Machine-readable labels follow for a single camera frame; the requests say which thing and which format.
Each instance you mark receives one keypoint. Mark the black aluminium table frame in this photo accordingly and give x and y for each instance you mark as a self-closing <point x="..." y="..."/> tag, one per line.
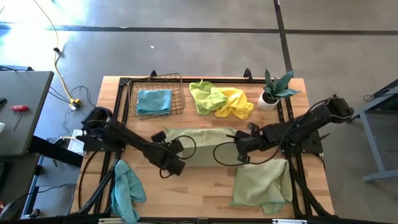
<point x="239" y="80"/>

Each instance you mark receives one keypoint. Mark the blue microfiber towel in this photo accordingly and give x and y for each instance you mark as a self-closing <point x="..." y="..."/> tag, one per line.
<point x="154" y="101"/>

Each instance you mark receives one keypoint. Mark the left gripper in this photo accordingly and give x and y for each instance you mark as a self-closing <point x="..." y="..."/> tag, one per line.
<point x="176" y="146"/>

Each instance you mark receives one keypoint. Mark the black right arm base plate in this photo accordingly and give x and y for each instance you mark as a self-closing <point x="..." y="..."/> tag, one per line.
<point x="314" y="147"/>

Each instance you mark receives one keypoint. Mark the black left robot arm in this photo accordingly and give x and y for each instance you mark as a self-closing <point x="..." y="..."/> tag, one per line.
<point x="136" y="144"/>

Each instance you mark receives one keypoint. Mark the grey metal table frame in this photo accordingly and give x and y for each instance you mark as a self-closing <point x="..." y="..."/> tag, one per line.
<point x="374" y="149"/>

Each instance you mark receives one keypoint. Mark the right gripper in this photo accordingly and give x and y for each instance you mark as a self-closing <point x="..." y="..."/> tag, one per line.
<point x="248" y="143"/>

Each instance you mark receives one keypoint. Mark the yellow microfiber towel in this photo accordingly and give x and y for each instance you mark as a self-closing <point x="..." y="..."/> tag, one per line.
<point x="234" y="99"/>

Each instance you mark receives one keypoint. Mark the lime green microfiber towel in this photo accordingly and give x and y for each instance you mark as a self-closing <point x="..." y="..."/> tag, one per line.
<point x="205" y="98"/>

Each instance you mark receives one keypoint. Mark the black floor beam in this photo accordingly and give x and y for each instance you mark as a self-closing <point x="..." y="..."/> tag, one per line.
<point x="56" y="152"/>

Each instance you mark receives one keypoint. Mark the white power box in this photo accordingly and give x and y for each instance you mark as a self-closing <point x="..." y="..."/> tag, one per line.
<point x="74" y="144"/>

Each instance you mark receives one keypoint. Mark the pale green microfiber towel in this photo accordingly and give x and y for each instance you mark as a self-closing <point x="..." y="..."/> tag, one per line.
<point x="205" y="140"/>
<point x="264" y="189"/>

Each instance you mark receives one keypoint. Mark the snake plant in white pot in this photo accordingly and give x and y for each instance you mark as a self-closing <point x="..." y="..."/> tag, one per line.
<point x="268" y="102"/>

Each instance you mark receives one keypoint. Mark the teal microfiber towel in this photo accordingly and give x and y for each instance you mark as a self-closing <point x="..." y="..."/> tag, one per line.
<point x="127" y="189"/>

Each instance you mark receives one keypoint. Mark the grey side table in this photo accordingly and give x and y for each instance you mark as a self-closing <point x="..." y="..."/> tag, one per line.
<point x="25" y="93"/>

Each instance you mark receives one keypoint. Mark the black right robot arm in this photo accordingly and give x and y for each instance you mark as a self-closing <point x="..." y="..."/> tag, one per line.
<point x="298" y="130"/>

